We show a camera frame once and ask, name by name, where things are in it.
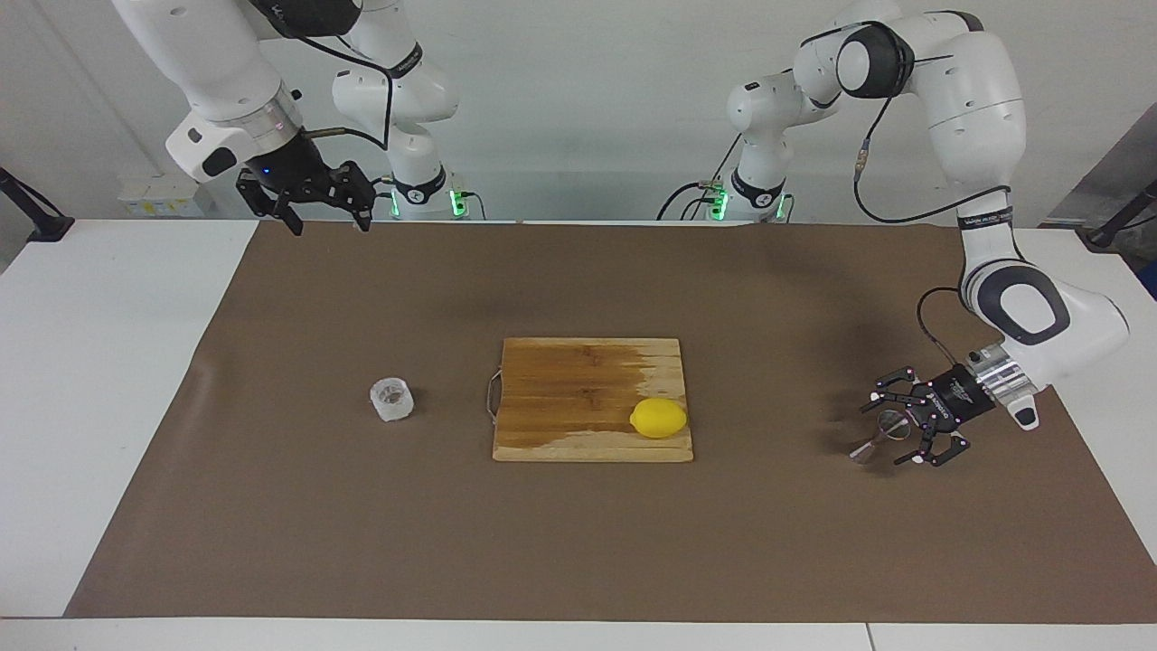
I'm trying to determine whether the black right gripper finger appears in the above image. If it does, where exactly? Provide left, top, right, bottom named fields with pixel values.
left=313, top=163, right=377, bottom=233
left=237, top=174, right=306, bottom=238

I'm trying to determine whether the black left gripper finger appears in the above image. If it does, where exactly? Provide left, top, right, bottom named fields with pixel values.
left=859, top=366, right=932, bottom=415
left=893, top=425, right=973, bottom=468

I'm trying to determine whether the steel double jigger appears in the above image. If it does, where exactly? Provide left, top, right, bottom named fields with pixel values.
left=848, top=410, right=911, bottom=467

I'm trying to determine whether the clear plastic cup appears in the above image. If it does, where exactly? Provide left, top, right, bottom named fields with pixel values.
left=369, top=376, right=416, bottom=423

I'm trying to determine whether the box of white bottles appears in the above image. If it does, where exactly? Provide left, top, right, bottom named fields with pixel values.
left=116, top=175, right=216, bottom=220

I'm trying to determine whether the black clamp stand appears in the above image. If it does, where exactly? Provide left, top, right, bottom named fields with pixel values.
left=0, top=167, right=75, bottom=243
left=1080, top=179, right=1157, bottom=252

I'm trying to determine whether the yellow lemon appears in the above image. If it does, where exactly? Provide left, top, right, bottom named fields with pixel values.
left=629, top=397, right=690, bottom=440

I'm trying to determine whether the dark grey panel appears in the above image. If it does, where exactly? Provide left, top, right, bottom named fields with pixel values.
left=1039, top=101, right=1157, bottom=227

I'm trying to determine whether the wooden cutting board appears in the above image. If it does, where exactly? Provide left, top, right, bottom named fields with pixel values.
left=486, top=337, right=695, bottom=464

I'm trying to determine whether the brown paper table mat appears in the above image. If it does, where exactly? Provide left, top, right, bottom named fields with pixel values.
left=63, top=220, right=1157, bottom=625

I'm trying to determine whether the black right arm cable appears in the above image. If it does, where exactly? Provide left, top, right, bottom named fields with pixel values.
left=249, top=0, right=395, bottom=151

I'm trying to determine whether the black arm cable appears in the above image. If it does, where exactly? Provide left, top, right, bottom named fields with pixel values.
left=249, top=0, right=395, bottom=151
left=800, top=20, right=1013, bottom=367

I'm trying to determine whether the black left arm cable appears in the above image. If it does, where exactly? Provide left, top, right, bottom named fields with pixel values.
left=800, top=20, right=1013, bottom=367

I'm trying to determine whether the black left base cable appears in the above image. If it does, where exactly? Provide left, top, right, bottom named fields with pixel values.
left=655, top=136, right=747, bottom=222

